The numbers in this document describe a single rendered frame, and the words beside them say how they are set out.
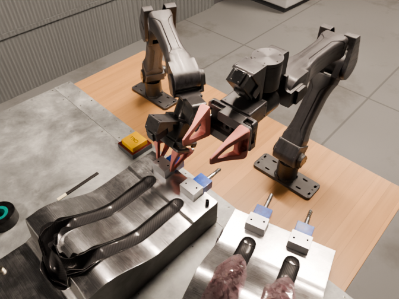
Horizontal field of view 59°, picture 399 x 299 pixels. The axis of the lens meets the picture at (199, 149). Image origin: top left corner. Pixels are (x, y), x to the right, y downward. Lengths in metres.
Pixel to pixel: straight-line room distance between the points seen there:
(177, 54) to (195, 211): 0.39
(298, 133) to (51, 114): 0.88
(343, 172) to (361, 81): 2.05
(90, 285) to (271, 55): 0.55
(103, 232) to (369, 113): 2.31
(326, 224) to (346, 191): 0.14
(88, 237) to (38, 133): 0.58
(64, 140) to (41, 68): 1.83
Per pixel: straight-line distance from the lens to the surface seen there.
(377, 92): 3.09
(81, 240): 0.83
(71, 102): 1.42
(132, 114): 1.31
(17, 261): 0.94
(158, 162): 0.95
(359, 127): 2.68
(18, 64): 2.97
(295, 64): 0.76
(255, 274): 0.82
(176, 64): 0.86
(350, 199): 1.11
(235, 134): 0.58
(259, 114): 0.63
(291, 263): 0.88
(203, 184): 0.91
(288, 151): 0.97
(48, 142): 1.27
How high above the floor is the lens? 1.61
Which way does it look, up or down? 45 degrees down
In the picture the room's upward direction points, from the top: straight up
